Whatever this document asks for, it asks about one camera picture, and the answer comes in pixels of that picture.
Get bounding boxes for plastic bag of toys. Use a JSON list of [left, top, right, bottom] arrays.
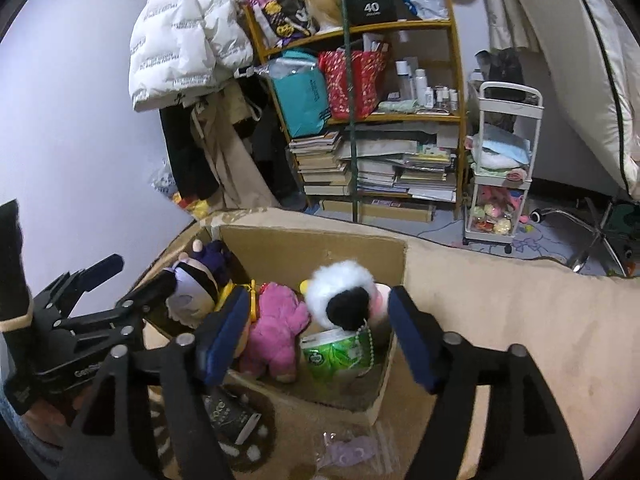
[[150, 160, 211, 218]]

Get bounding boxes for wooden shelf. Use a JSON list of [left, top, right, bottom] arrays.
[[245, 0, 468, 223]]

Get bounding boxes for green tissue pack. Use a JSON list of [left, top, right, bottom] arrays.
[[300, 327, 375, 396]]

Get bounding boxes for pink swirl plush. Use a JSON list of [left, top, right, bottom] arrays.
[[372, 282, 393, 323]]

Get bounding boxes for white puffer jacket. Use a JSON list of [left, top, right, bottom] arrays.
[[127, 0, 255, 113]]

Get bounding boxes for yellow plush toy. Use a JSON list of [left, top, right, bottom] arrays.
[[215, 282, 262, 322]]

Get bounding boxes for group of cosmetic bottles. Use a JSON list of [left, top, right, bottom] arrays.
[[395, 60, 460, 111]]

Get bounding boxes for white trolley cart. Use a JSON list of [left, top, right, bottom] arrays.
[[462, 81, 545, 255]]

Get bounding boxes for black box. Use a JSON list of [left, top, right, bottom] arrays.
[[344, 0, 398, 25]]

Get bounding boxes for clear zip bag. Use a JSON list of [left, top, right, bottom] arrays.
[[315, 422, 401, 476]]

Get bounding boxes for teal bag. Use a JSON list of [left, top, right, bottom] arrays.
[[270, 50, 331, 138]]

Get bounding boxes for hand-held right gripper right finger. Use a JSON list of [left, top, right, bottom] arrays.
[[387, 285, 586, 480]]

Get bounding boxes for pile of papers and booklets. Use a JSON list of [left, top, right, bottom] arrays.
[[345, 122, 458, 203]]

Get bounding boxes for stack of books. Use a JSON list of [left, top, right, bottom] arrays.
[[289, 130, 353, 197]]

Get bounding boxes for black packet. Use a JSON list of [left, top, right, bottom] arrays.
[[202, 390, 263, 446]]

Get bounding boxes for flat cardboard box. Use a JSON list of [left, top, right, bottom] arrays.
[[320, 199, 435, 224]]

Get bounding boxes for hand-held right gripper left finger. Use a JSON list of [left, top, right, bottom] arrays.
[[57, 287, 253, 480]]

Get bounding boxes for green pole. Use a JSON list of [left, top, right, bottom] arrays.
[[337, 0, 362, 224]]

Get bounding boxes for pink plush toy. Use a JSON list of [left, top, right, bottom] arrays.
[[235, 282, 311, 383]]

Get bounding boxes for white and black pompom plush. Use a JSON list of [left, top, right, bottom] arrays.
[[300, 259, 379, 376]]

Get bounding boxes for red gift bag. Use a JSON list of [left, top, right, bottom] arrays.
[[318, 49, 388, 121]]

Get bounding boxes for beige curtain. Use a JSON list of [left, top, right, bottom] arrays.
[[480, 0, 541, 53]]

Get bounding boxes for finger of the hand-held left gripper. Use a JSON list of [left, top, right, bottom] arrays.
[[32, 254, 125, 317], [60, 271, 178, 336]]

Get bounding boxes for cardboard box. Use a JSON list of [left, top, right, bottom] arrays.
[[142, 224, 408, 428], [320, 199, 435, 224]]

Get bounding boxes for purple hat plush doll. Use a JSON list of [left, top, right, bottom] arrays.
[[165, 240, 236, 331]]

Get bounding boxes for purple and black printed bag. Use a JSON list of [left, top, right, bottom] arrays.
[[245, 0, 318, 48]]

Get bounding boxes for black hanging garment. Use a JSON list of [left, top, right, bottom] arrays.
[[160, 100, 221, 203]]

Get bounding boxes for beige coat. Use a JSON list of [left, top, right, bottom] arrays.
[[190, 82, 268, 211]]

